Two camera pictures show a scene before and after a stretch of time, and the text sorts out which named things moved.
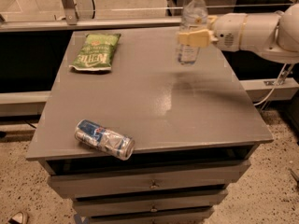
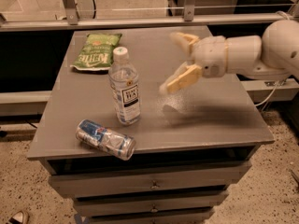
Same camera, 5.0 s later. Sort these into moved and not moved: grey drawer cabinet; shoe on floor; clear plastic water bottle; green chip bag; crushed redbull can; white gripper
Moved: clear plastic water bottle; white gripper
Not moved: grey drawer cabinet; green chip bag; shoe on floor; crushed redbull can
